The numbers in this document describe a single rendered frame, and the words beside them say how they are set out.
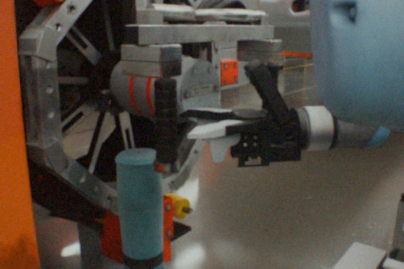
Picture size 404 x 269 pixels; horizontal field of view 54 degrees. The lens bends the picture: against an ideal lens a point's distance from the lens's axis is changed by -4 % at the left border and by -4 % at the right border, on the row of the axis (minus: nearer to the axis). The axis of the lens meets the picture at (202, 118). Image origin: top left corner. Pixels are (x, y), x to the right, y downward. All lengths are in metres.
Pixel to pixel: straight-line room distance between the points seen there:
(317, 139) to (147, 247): 0.39
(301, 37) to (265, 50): 2.37
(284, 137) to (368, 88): 0.50
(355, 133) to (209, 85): 0.31
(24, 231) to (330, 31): 0.33
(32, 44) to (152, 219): 0.39
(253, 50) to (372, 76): 0.73
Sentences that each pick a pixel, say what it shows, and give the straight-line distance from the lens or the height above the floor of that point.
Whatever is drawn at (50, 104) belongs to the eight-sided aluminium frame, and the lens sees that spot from 0.77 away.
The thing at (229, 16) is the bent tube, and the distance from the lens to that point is 0.84.
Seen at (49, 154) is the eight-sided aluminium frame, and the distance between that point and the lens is 0.78.
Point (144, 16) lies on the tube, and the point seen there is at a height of 0.99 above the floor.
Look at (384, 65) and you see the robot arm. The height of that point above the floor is 0.96.
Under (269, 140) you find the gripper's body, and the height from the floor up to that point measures 0.80.
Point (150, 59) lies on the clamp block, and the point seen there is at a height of 0.93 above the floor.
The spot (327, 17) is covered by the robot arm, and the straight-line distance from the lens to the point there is 0.20.
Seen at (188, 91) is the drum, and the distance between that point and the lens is 0.79.
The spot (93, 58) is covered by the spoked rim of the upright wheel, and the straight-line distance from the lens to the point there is 0.95.
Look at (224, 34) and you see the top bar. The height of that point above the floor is 0.96.
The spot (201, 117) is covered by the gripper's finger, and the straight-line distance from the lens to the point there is 0.72.
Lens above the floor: 0.98
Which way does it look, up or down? 12 degrees down
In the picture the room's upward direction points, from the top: straight up
